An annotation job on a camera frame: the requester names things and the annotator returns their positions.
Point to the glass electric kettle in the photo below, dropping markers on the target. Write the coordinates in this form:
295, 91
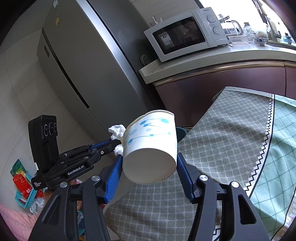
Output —
230, 27

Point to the pink sleeve forearm left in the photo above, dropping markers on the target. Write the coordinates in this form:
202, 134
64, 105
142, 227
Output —
21, 224

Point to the grey refrigerator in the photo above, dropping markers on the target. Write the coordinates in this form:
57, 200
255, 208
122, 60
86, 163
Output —
91, 53

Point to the white tissue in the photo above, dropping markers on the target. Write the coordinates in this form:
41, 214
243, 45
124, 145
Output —
117, 133

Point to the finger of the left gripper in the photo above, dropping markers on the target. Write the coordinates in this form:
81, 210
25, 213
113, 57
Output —
102, 151
106, 145

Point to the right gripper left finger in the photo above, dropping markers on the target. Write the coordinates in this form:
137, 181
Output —
97, 190

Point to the small blue-white bowl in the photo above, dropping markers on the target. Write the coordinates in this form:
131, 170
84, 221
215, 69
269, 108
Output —
260, 41

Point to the blue-dotted paper cup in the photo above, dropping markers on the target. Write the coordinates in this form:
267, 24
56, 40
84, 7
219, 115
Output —
150, 148

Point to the teal trash bin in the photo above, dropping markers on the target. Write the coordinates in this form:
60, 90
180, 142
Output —
181, 133

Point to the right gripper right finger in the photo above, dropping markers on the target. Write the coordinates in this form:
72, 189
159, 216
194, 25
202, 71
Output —
200, 190

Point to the patterned tablecloth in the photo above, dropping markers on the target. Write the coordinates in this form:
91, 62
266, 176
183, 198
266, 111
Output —
245, 136

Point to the teal basket with packets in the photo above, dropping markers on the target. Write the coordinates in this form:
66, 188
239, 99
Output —
26, 196

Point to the kitchen window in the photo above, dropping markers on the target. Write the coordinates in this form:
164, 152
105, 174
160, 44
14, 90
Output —
257, 14

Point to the kitchen counter with cabinets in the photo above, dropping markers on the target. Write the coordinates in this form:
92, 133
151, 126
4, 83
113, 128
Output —
188, 84

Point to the white microwave oven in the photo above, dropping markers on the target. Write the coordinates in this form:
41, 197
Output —
186, 33

